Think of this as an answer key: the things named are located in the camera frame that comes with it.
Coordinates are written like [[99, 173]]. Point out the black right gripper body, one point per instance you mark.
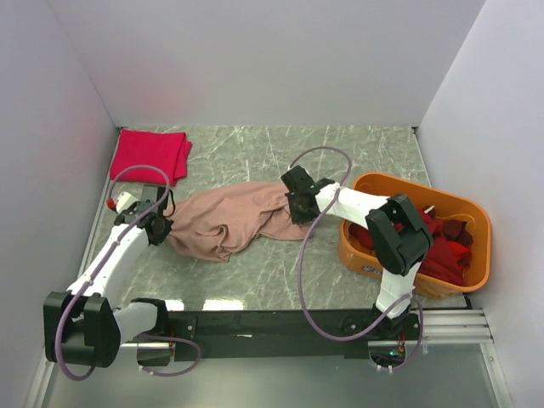
[[298, 214]]

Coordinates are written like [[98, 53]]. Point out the folded magenta t shirt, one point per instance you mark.
[[166, 151]]

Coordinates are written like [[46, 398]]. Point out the dark red t shirt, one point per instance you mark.
[[439, 263]]

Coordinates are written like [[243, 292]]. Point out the bright red t shirt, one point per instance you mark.
[[461, 254]]

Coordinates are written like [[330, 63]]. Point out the orange plastic bin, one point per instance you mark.
[[356, 258]]

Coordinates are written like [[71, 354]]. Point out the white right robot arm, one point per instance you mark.
[[401, 240]]

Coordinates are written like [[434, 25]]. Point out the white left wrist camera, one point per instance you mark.
[[120, 203]]

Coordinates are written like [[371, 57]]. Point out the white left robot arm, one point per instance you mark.
[[81, 326]]

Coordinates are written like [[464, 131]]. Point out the pink t shirt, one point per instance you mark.
[[214, 224]]

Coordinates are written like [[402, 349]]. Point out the black base beam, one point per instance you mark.
[[269, 334]]

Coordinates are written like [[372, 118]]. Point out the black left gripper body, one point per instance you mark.
[[166, 229]]

